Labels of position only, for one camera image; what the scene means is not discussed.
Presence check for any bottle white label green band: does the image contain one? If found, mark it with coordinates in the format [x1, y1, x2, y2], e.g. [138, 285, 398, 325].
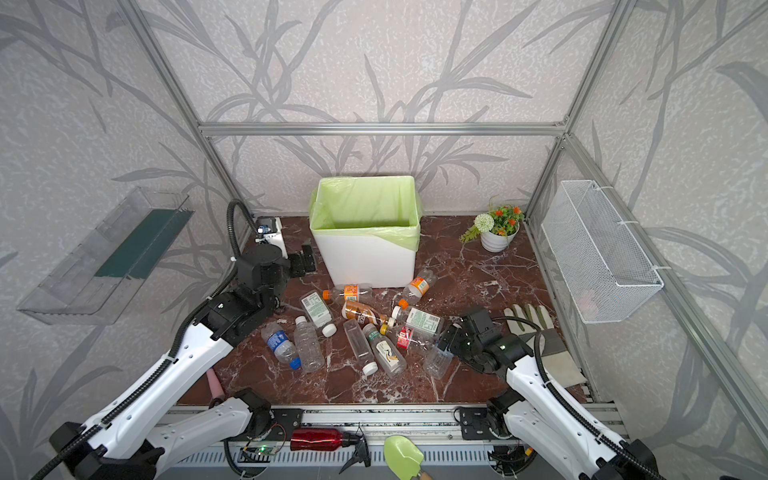
[362, 323, 407, 377]

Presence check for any purple pink brush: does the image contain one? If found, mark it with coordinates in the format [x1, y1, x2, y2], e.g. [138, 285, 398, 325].
[205, 368, 226, 401]

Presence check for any brown tea bottle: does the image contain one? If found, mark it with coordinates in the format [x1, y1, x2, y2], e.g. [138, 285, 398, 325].
[341, 300, 389, 328]

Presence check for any clear square bottle white cap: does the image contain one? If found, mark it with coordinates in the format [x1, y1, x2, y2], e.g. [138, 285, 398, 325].
[343, 320, 378, 377]

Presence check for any green plastic trowel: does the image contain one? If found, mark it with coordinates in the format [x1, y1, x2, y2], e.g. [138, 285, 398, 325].
[383, 435, 432, 480]

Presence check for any small bottle red label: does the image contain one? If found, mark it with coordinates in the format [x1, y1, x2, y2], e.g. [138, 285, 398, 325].
[379, 325, 434, 352]

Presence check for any green circuit board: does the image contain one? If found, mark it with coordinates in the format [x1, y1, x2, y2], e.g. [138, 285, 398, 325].
[240, 445, 281, 463]

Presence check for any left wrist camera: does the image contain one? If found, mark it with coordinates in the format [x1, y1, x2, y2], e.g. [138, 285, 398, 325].
[255, 216, 288, 258]

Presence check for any bottle blue label white cap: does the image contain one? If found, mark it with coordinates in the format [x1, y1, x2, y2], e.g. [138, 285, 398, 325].
[424, 345, 454, 380]

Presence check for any white bin with green liner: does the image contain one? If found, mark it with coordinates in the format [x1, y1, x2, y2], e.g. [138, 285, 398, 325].
[309, 176, 422, 288]

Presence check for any small bottle orange label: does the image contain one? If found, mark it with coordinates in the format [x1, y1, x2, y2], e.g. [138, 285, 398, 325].
[322, 283, 373, 303]

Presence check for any clear bottle blue cap label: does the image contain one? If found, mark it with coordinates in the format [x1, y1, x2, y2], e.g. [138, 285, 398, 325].
[261, 322, 301, 370]

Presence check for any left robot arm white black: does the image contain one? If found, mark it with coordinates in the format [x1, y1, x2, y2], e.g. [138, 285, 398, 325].
[34, 242, 316, 479]

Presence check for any clear acrylic wall shelf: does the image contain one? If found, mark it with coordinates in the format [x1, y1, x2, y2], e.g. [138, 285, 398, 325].
[17, 187, 194, 326]

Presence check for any red spray bottle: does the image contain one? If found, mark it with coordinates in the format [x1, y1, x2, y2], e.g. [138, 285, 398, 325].
[290, 428, 372, 473]

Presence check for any potted flower white pot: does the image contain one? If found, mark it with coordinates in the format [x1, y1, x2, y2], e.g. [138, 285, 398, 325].
[460, 205, 525, 253]

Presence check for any white wire mesh basket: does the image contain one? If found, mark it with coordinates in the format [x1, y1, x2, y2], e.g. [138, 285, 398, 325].
[542, 180, 664, 324]

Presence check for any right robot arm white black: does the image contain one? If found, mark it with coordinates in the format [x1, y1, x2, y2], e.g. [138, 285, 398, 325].
[437, 306, 662, 479]

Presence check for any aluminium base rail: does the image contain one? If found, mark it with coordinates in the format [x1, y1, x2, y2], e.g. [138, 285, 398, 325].
[155, 403, 631, 466]

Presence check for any bottle orange label orange cap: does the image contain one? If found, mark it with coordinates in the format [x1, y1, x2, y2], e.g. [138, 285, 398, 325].
[396, 268, 437, 308]

